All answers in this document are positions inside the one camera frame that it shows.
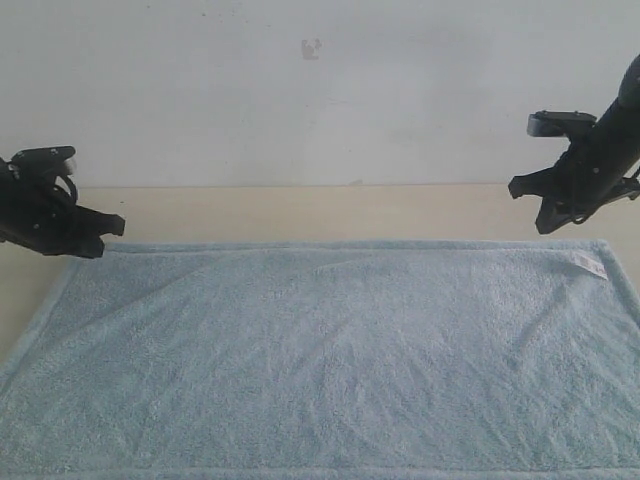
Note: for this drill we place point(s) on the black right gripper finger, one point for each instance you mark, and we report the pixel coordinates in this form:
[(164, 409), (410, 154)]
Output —
[(554, 214), (541, 183)]

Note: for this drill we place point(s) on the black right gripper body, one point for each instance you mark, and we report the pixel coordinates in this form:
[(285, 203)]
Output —
[(594, 171)]

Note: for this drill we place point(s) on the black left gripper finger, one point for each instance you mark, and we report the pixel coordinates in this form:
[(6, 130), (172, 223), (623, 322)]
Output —
[(92, 222), (75, 242)]

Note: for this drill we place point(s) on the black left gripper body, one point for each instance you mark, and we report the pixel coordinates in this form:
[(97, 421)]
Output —
[(29, 206)]

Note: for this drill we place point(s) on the light blue fluffy towel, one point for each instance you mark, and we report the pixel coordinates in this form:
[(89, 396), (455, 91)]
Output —
[(356, 360)]

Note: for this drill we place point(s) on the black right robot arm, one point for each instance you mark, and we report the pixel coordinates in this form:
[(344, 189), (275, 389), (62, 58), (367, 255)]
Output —
[(631, 85)]

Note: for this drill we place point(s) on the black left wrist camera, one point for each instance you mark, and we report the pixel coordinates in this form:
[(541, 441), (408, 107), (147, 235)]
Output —
[(48, 164)]

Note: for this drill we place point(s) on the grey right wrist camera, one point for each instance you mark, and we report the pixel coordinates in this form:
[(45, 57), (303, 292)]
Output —
[(573, 125)]

